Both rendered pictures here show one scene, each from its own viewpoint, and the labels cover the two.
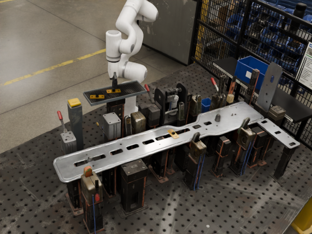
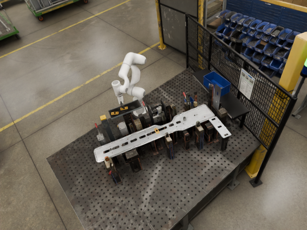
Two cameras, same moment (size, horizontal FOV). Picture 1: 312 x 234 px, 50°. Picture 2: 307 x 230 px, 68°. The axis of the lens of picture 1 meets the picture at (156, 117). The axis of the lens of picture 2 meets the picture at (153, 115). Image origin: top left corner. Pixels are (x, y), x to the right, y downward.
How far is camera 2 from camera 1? 0.93 m
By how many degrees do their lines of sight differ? 18
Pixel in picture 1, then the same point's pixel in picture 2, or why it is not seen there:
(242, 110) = (202, 111)
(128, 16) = (124, 70)
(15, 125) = (91, 110)
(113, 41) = (115, 87)
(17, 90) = (92, 86)
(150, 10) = (140, 60)
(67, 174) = (99, 158)
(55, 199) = (100, 165)
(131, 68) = (135, 91)
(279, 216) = (217, 175)
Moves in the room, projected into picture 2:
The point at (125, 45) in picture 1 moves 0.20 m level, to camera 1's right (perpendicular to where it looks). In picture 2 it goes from (121, 89) to (141, 90)
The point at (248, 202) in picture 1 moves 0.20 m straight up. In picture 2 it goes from (201, 166) to (201, 156)
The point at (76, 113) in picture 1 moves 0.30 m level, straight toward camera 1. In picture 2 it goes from (104, 122) to (103, 145)
